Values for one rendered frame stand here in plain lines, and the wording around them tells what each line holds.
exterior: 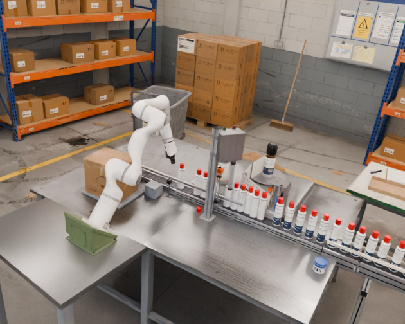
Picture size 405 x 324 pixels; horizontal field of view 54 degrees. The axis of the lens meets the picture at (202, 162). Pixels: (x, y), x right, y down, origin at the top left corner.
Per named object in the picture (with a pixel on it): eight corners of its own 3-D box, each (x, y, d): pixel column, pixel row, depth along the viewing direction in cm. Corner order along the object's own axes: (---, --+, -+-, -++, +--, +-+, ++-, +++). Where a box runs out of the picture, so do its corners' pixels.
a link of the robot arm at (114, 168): (116, 201, 234) (135, 165, 237) (89, 188, 236) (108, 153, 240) (121, 203, 245) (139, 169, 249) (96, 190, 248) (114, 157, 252)
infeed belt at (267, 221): (325, 245, 255) (326, 240, 253) (321, 251, 249) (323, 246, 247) (128, 168, 326) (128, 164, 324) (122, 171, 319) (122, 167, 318)
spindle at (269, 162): (274, 175, 326) (280, 143, 313) (270, 179, 319) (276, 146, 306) (264, 171, 330) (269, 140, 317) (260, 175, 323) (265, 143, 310)
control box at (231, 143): (242, 159, 255) (245, 132, 247) (218, 162, 249) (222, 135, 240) (234, 153, 264) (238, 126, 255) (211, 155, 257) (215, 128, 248)
